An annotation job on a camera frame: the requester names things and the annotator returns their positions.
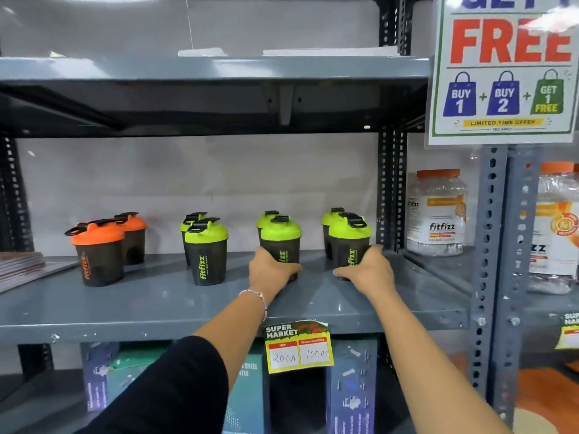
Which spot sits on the person's right thumb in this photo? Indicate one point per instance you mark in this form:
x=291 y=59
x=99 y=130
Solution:
x=344 y=272

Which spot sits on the row of green-lid shakers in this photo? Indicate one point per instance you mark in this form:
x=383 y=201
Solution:
x=206 y=257

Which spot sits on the yellow and green price tag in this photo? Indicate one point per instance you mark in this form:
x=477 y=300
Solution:
x=570 y=332
x=298 y=345

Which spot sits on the black sleeve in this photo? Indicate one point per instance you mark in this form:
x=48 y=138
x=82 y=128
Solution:
x=176 y=393

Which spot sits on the blue-grey slotted metal rack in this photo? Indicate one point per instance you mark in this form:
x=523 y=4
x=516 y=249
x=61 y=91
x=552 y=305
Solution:
x=491 y=266

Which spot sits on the black bottle with green lid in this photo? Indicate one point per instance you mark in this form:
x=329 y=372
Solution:
x=349 y=239
x=282 y=234

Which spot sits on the person's left hand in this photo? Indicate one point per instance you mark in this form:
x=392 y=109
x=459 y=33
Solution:
x=269 y=273

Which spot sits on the stack of thin books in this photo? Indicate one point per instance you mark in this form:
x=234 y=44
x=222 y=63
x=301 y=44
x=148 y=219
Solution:
x=22 y=266

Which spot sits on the orange bag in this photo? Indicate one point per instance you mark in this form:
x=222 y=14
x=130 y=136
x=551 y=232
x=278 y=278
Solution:
x=549 y=397

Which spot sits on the black shaker with orange lid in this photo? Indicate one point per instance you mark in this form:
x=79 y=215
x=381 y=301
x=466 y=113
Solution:
x=135 y=244
x=99 y=257

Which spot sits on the grey metal shelf rack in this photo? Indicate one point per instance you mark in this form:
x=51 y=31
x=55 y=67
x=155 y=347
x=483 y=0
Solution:
x=149 y=302

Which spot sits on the clear jar with orange lid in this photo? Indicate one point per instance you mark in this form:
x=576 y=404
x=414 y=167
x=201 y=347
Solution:
x=556 y=230
x=436 y=216

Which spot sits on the person's left thumb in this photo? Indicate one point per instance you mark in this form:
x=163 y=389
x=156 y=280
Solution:
x=288 y=268

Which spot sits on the white flat sheet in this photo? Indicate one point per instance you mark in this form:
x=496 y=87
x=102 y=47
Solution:
x=330 y=51
x=201 y=52

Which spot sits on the person's right hand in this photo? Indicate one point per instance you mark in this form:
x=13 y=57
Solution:
x=371 y=273

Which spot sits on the white promotional offer poster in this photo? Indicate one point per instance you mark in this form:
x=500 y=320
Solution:
x=502 y=67

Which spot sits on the person's left forearm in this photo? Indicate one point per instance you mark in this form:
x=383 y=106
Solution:
x=230 y=318

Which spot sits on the person's right forearm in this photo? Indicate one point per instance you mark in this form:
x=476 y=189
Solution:
x=425 y=357

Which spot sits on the blue product box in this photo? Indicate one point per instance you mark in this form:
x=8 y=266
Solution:
x=352 y=388
x=97 y=375

